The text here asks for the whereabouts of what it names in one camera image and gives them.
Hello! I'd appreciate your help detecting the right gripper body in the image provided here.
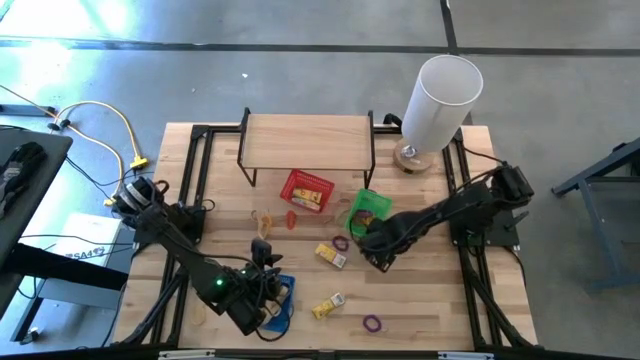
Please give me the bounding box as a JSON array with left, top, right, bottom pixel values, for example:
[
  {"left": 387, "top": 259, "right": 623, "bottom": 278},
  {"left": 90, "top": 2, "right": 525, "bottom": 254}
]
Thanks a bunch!
[{"left": 359, "top": 221, "right": 402, "bottom": 257}]

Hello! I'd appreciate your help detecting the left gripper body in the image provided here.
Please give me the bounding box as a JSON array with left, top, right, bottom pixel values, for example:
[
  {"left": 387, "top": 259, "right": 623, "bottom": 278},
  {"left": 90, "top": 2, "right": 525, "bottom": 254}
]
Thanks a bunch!
[{"left": 227, "top": 266, "right": 285, "bottom": 315}]

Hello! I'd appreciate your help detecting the green plastic basket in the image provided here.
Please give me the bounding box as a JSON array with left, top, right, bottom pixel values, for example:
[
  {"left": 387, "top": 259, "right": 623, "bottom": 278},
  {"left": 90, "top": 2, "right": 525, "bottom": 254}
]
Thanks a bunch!
[{"left": 344, "top": 188, "right": 394, "bottom": 239}]

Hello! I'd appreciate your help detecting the small yellow box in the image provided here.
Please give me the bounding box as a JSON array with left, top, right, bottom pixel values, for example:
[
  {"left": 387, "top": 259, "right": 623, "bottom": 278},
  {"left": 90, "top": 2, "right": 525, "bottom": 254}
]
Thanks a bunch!
[
  {"left": 310, "top": 292, "right": 347, "bottom": 321},
  {"left": 314, "top": 242, "right": 348, "bottom": 270},
  {"left": 290, "top": 197, "right": 321, "bottom": 212},
  {"left": 292, "top": 187, "right": 324, "bottom": 204}
]

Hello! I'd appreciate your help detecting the dark grey side desk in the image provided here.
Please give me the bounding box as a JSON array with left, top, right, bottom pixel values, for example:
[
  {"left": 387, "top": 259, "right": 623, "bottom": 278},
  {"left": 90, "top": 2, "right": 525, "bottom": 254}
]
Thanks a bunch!
[{"left": 0, "top": 127, "right": 130, "bottom": 346}]

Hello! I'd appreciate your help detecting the blue plastic basket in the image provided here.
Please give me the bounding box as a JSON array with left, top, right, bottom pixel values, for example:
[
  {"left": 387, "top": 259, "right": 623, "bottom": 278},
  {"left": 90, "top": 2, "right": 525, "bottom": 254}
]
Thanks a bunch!
[{"left": 262, "top": 273, "right": 297, "bottom": 334}]

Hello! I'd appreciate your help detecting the red plastic basket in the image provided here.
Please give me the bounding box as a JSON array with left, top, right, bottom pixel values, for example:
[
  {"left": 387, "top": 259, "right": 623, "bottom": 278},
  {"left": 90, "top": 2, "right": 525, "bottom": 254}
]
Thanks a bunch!
[{"left": 278, "top": 168, "right": 335, "bottom": 214}]

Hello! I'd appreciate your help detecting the wooden shelf riser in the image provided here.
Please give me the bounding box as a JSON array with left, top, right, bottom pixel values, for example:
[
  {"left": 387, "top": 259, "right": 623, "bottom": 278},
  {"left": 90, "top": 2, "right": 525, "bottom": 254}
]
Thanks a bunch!
[{"left": 236, "top": 107, "right": 377, "bottom": 190}]

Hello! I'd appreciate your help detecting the white shade table lamp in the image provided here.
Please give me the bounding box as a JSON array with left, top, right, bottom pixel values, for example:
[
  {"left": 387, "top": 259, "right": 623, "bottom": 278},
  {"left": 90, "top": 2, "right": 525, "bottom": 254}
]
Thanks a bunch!
[{"left": 392, "top": 53, "right": 485, "bottom": 175}]

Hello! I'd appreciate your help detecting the white cardboard box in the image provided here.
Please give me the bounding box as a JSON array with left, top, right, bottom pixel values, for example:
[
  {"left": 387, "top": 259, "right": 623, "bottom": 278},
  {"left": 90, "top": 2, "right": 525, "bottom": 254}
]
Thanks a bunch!
[{"left": 37, "top": 211, "right": 135, "bottom": 312}]

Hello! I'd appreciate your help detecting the blue metal workbench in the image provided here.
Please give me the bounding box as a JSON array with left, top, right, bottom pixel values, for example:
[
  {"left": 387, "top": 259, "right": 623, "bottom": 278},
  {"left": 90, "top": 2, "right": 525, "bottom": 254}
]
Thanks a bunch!
[{"left": 551, "top": 136, "right": 640, "bottom": 295}]

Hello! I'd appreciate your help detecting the black grey work glove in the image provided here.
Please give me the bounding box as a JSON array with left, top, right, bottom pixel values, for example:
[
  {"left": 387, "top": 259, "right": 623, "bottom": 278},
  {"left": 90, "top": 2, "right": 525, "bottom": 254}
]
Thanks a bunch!
[{"left": 0, "top": 141, "right": 49, "bottom": 220}]

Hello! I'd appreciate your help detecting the black floor plate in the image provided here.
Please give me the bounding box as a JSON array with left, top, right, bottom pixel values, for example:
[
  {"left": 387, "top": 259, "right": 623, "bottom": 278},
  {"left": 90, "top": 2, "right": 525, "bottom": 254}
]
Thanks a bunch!
[{"left": 0, "top": 103, "right": 57, "bottom": 118}]

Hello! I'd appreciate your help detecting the silver aluminium post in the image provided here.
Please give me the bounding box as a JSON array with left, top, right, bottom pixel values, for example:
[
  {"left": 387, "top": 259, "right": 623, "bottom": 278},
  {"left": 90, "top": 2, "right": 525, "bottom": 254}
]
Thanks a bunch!
[
  {"left": 437, "top": 350, "right": 496, "bottom": 360},
  {"left": 157, "top": 349, "right": 217, "bottom": 360}
]

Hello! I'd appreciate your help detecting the black metal table frame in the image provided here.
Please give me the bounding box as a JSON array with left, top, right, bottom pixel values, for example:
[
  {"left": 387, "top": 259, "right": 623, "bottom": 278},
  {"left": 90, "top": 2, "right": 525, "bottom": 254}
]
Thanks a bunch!
[{"left": 112, "top": 122, "right": 540, "bottom": 360}]

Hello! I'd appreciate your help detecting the yellow floor cable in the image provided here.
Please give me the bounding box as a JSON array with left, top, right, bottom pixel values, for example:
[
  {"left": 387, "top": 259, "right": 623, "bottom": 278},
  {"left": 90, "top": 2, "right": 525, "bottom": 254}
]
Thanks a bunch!
[
  {"left": 51, "top": 100, "right": 150, "bottom": 170},
  {"left": 0, "top": 83, "right": 126, "bottom": 209}
]

